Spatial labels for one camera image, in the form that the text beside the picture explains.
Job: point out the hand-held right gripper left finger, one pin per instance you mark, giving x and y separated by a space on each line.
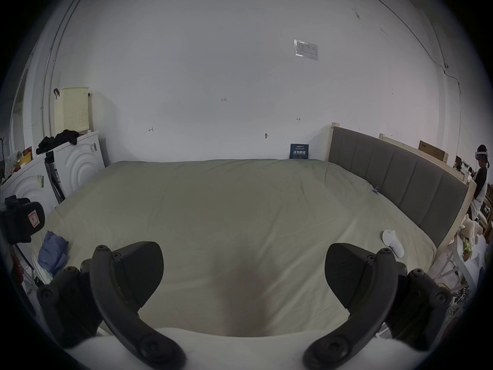
115 291

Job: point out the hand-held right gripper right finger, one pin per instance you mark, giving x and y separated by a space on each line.
369 295

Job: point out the blue garment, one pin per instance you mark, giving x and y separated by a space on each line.
54 251

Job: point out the beige plush toy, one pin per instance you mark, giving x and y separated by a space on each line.
472 227

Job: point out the black device with red label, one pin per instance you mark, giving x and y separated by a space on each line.
17 216

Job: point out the grey padded headboard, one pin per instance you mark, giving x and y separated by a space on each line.
404 175

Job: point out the white washing machine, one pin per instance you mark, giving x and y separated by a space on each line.
81 164
29 187

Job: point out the bed with pale green sheet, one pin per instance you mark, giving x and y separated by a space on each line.
231 214

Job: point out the cardboard carton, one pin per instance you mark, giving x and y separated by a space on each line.
432 150

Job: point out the dark blue card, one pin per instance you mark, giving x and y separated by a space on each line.
299 151

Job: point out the pale yellow laundry basket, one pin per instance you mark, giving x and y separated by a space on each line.
73 110

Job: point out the paper sheet on wall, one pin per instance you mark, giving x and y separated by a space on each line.
306 49

